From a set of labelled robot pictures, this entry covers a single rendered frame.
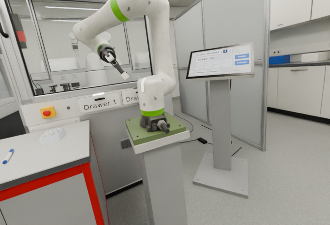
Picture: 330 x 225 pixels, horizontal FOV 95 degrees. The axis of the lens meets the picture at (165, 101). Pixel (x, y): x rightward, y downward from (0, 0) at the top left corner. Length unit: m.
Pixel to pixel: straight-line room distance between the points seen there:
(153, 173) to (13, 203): 0.54
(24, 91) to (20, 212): 0.72
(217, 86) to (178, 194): 0.90
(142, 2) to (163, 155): 0.71
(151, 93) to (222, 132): 0.97
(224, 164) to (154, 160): 1.01
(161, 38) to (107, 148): 0.97
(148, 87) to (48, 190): 0.58
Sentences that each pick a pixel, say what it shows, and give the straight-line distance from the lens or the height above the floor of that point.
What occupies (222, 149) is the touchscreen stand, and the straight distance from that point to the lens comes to 1.61.
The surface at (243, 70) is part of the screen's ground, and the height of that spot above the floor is 1.00.
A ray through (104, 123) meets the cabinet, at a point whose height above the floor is 0.70.
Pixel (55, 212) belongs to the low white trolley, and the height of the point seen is 0.56.
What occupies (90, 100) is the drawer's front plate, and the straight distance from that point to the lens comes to 1.26.
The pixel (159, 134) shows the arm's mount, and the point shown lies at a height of 0.78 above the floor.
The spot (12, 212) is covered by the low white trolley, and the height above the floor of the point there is 0.63.
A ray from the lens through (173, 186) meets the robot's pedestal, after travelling 0.94.
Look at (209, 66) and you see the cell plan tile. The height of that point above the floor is 1.05.
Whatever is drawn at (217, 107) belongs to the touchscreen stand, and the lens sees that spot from 1.45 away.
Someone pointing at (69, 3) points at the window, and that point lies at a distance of 1.37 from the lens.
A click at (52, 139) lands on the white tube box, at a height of 0.78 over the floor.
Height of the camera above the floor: 1.08
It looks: 13 degrees down
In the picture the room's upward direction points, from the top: 7 degrees counter-clockwise
